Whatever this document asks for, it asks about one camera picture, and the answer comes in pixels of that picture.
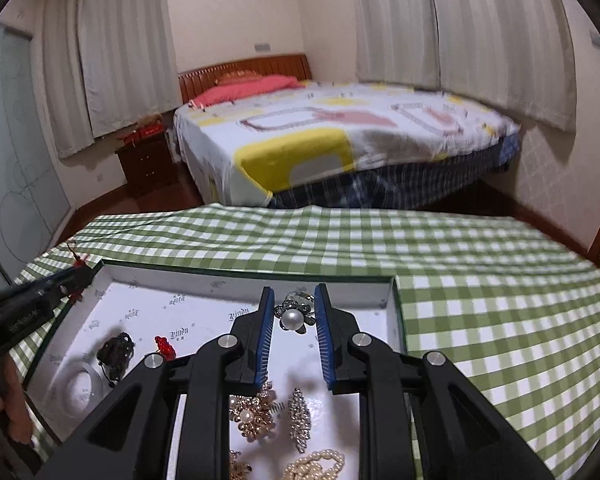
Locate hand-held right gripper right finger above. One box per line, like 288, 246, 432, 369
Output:
313, 282, 556, 480

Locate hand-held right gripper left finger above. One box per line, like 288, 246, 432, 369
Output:
35, 286, 276, 480

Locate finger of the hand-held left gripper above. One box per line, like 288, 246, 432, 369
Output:
27, 265, 95, 292
55, 261, 104, 303

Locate red knot charm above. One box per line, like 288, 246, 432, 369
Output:
66, 241, 94, 306

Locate pearl flower brooch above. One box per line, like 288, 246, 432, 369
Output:
273, 290, 317, 335

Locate dark knotted cord bracelet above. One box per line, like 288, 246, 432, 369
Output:
96, 331, 137, 389

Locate dark green tray box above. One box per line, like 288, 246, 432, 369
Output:
20, 259, 409, 480

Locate large gold pearl brooch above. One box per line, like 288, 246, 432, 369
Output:
228, 380, 277, 444

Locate narrow crystal brooch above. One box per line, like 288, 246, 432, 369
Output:
287, 387, 312, 454

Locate small gold flower brooch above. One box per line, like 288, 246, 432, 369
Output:
228, 450, 254, 480

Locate person's left hand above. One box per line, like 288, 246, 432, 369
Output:
0, 355, 34, 447

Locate white bangle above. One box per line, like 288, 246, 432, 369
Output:
62, 364, 106, 414

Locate small red charm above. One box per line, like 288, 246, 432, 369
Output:
153, 335, 177, 361

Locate frosted glass door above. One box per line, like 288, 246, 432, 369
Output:
0, 22, 74, 292

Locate wooden nightstand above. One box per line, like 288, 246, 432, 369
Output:
115, 132, 181, 200

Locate red boxes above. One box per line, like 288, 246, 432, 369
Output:
122, 117, 166, 146

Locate green checkered tablecloth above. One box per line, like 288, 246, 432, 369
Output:
15, 203, 600, 480

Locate blue plaid bed skirt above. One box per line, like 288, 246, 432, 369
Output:
267, 137, 524, 211

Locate bed with patterned cover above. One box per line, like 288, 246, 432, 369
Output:
172, 80, 524, 207

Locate narrow white curtain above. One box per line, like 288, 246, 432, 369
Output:
40, 0, 94, 161
355, 0, 444, 89

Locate wide white curtain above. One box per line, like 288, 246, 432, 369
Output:
425, 0, 579, 134
77, 0, 179, 139

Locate pink pillow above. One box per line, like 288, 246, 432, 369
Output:
194, 74, 306, 109

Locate wooden headboard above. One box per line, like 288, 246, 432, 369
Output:
178, 53, 314, 106

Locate pearl necklace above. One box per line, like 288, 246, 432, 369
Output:
280, 450, 346, 480

